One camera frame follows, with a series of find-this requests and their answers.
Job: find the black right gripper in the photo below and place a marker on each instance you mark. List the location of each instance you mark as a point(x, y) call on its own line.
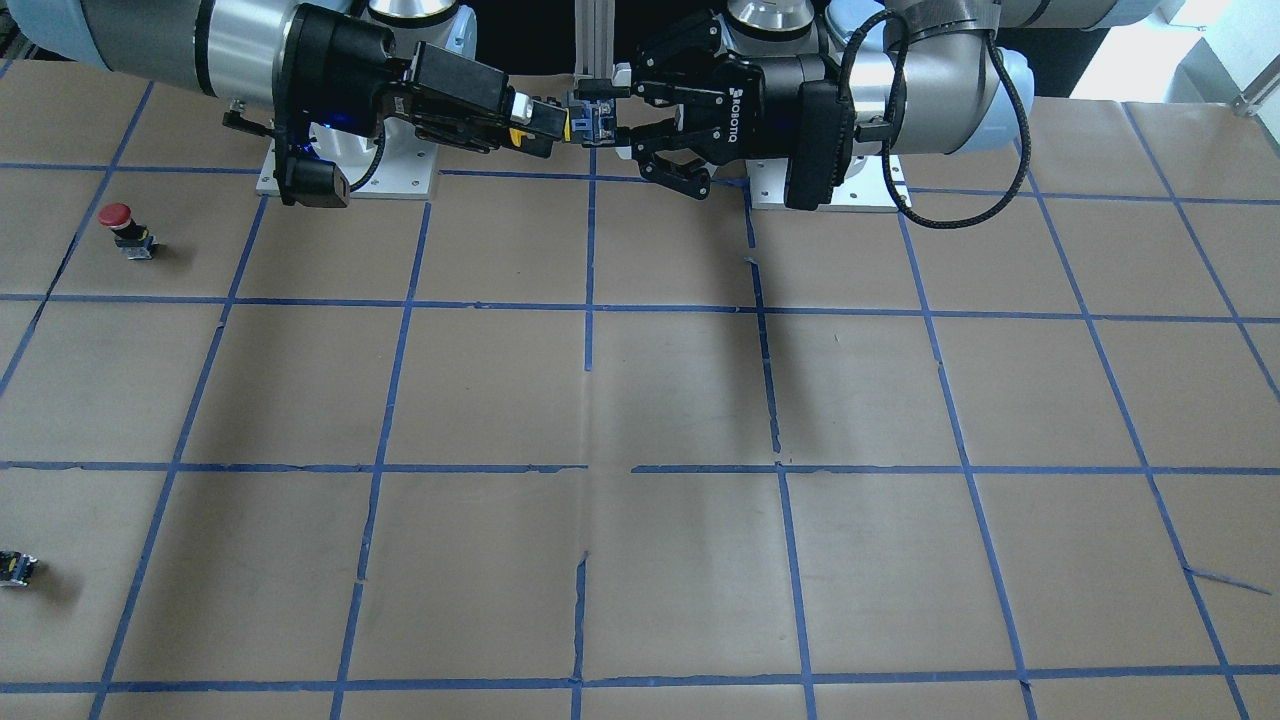
point(338, 62)

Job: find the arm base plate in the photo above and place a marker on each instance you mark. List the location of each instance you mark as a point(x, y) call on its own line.
point(406, 171)
point(862, 191)

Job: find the yellow push button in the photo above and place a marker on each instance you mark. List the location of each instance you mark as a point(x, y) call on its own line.
point(591, 125)

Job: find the red push button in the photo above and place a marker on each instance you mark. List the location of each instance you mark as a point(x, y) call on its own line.
point(135, 241)

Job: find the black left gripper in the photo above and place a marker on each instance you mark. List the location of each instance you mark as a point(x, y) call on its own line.
point(768, 92)

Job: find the aluminium frame post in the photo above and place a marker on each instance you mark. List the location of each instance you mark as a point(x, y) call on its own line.
point(593, 42)

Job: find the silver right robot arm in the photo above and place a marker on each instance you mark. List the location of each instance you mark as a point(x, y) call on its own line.
point(225, 49)

